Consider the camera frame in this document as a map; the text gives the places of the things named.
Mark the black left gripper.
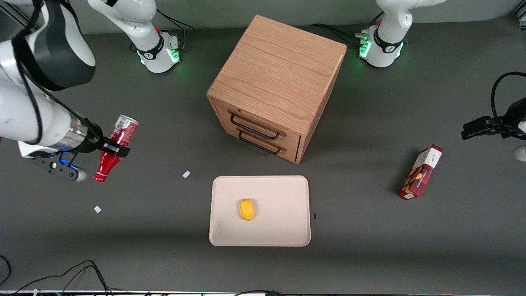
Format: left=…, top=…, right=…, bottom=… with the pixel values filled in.
left=461, top=98, right=526, bottom=141

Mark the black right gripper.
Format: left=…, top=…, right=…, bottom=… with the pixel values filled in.
left=76, top=123, right=131, bottom=159

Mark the red coke bottle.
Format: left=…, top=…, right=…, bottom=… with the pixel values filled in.
left=93, top=115, right=139, bottom=183

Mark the beige rectangular tray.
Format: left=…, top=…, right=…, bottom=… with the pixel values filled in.
left=209, top=176, right=311, bottom=247

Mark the red snack box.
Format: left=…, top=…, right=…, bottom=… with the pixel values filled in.
left=397, top=144, right=444, bottom=201

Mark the yellow lemon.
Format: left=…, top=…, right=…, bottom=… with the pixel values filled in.
left=239, top=199, right=255, bottom=222

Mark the wooden drawer cabinet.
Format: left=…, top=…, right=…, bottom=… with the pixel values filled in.
left=206, top=15, right=347, bottom=164

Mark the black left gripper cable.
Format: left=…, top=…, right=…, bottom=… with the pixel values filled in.
left=491, top=72, right=526, bottom=120

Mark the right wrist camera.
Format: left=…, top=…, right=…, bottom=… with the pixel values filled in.
left=29, top=151, right=88, bottom=182

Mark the black floor cable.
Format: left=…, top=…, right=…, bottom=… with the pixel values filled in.
left=0, top=255, right=113, bottom=296

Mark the black right arm base cable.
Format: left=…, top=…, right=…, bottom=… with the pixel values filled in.
left=154, top=8, right=196, bottom=51

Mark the black arm base cable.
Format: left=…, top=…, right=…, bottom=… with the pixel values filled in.
left=308, top=12, right=385, bottom=48
left=154, top=8, right=196, bottom=51

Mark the black metal drawer handle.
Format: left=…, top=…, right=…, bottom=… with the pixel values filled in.
left=238, top=131, right=285, bottom=155
left=230, top=113, right=286, bottom=141

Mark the black left arm base cable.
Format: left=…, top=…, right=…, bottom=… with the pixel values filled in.
left=308, top=12, right=385, bottom=48

